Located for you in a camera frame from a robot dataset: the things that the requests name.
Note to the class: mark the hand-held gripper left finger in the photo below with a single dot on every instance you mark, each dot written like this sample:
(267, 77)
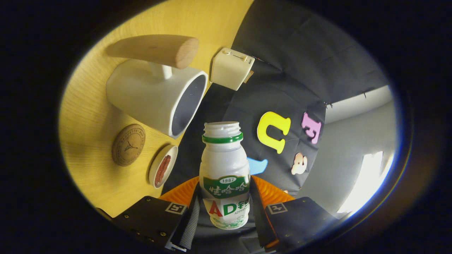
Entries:
(192, 225)

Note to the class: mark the round cork coaster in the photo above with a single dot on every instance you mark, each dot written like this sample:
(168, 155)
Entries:
(128, 145)

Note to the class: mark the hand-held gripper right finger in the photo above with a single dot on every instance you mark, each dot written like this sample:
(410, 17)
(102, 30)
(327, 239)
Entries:
(263, 225)

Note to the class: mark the round white plate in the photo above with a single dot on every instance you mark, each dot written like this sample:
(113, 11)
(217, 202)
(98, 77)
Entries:
(173, 153)

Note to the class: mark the white juice bottle green label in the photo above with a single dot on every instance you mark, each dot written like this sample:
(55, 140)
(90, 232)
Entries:
(224, 162)

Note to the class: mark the wooden table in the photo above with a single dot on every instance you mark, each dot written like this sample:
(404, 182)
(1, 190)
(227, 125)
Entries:
(88, 176)

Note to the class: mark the black backdrop cloth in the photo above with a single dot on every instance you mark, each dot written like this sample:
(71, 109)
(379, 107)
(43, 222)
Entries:
(300, 53)

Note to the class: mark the cream toaster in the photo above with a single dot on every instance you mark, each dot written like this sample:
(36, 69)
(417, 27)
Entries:
(229, 68)

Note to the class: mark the red meat strip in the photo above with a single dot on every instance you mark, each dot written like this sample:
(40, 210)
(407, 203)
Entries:
(159, 174)
(166, 164)

